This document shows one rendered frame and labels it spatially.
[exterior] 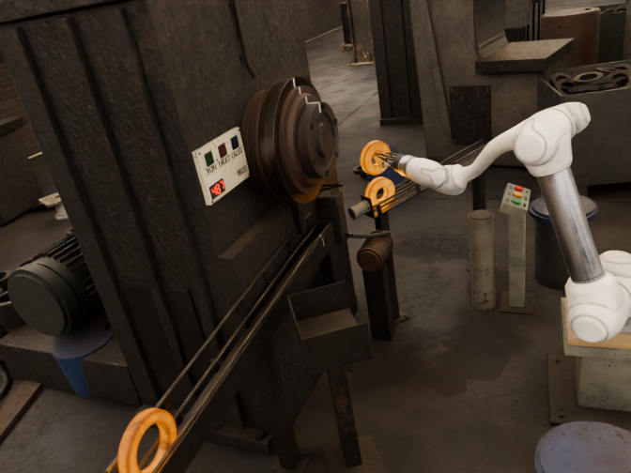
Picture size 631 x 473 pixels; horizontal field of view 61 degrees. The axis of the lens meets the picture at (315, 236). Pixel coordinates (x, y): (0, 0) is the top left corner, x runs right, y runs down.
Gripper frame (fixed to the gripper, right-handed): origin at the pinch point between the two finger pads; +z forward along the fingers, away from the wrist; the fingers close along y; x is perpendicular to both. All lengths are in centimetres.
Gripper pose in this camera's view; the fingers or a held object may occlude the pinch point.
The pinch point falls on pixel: (375, 154)
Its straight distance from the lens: 246.0
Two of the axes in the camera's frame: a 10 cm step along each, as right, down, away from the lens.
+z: -5.4, -3.4, 7.7
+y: 8.3, -3.6, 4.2
